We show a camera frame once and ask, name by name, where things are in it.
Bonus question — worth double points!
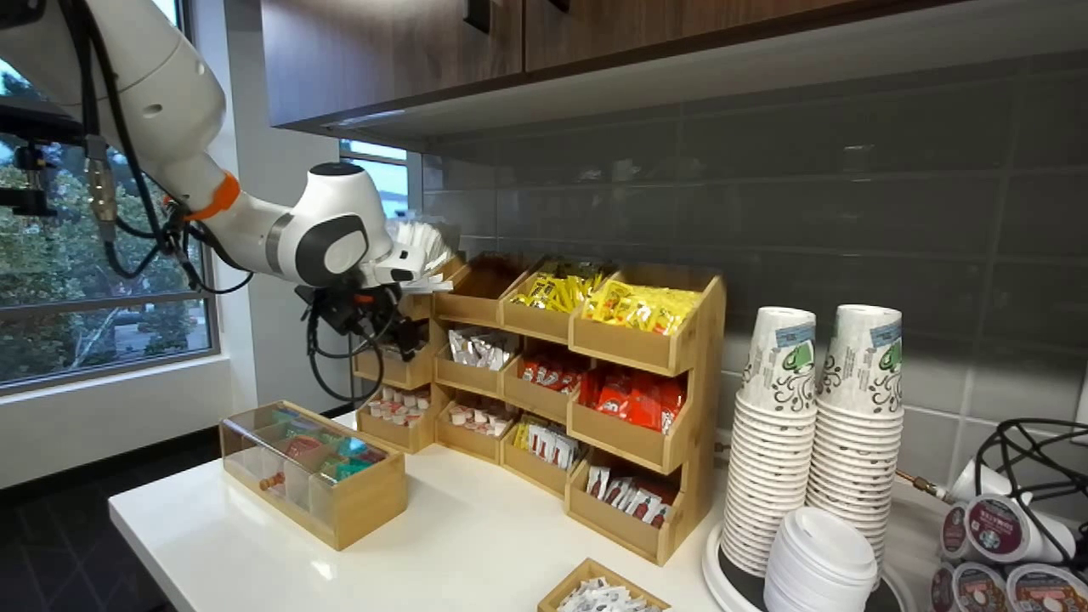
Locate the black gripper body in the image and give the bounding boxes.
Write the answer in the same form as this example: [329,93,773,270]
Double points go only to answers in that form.
[296,285,405,340]

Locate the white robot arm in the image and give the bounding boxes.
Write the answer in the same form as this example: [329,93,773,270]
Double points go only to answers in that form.
[0,0,453,335]

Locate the bamboo tiered condiment shelf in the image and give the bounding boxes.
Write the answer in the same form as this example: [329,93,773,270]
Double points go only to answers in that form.
[354,258,726,566]

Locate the bamboo tea box clear lid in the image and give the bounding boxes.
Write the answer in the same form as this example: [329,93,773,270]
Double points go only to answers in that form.
[219,400,407,552]

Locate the wooden upper cabinet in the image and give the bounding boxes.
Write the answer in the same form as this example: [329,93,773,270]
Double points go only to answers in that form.
[261,0,1088,142]

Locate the yellow sweetener packets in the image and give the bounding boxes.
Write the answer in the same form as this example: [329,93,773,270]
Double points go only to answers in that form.
[513,272,697,338]

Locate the red sugar packets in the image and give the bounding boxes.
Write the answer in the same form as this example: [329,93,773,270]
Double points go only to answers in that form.
[516,352,688,432]

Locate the small bamboo sweetener tray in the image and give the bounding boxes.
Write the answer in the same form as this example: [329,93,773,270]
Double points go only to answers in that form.
[536,558,670,612]

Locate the left paper cup stack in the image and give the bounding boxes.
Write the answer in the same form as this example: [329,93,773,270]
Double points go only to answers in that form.
[717,306,815,577]

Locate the paper cup stack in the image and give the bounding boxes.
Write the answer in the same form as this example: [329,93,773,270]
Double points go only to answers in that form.
[811,302,904,556]
[717,306,815,577]

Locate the right paper cup stack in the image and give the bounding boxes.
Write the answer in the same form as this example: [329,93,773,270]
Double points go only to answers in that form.
[811,302,904,556]

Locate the white cup lid stack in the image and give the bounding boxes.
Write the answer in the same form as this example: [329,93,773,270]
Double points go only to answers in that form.
[765,507,879,612]

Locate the coffee pod pile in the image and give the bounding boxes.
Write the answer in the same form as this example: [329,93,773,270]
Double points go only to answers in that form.
[930,496,1088,612]

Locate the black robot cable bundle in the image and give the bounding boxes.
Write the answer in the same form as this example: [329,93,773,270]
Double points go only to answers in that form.
[55,0,394,407]

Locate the black wire pod basket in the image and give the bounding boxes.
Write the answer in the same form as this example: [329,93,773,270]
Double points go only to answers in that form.
[976,417,1088,572]

